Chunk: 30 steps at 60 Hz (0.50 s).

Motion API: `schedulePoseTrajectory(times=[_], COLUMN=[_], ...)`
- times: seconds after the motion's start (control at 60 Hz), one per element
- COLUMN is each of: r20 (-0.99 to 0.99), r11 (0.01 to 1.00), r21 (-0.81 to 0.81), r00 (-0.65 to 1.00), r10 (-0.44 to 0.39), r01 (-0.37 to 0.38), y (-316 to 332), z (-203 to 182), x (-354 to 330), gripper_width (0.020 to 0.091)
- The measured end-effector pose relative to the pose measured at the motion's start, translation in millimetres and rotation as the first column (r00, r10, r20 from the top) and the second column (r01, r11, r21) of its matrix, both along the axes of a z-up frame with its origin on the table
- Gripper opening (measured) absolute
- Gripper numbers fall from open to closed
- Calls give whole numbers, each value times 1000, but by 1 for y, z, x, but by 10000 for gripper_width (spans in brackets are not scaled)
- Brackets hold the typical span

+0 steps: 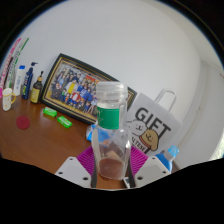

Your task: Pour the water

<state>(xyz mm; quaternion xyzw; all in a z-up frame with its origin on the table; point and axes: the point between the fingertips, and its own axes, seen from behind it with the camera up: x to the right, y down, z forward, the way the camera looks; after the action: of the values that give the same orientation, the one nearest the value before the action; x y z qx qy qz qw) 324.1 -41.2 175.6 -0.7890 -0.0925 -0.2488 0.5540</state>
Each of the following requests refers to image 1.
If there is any framed group photo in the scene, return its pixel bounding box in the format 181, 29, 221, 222
39, 53, 138, 125

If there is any small green packet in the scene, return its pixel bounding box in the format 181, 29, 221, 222
42, 106, 58, 118
56, 115, 73, 129

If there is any tall pink tube box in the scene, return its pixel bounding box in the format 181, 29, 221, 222
0, 37, 22, 91

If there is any tall white green tube box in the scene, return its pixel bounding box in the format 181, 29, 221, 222
6, 37, 30, 89

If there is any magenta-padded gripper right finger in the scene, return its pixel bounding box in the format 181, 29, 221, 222
127, 145, 172, 189

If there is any clear green-labelled drink bottle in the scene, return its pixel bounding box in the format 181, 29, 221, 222
90, 81, 133, 182

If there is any white bottle with blue cap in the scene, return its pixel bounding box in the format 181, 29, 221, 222
13, 65, 27, 97

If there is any flat round red coaster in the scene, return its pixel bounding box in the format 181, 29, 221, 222
15, 115, 31, 131

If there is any white yellow-rimmed mug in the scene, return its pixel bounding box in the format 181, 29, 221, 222
1, 87, 17, 112

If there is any blue detergent bottle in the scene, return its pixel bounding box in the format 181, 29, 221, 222
154, 144, 180, 173

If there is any white paper gift bag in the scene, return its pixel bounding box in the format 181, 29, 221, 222
126, 89, 184, 158

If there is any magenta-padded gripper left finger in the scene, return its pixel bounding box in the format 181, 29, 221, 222
54, 145, 98, 189

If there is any dark bottle with yellow label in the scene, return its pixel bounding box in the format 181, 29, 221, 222
29, 70, 45, 105

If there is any dark blue pump bottle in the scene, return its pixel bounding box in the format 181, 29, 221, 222
21, 61, 39, 100

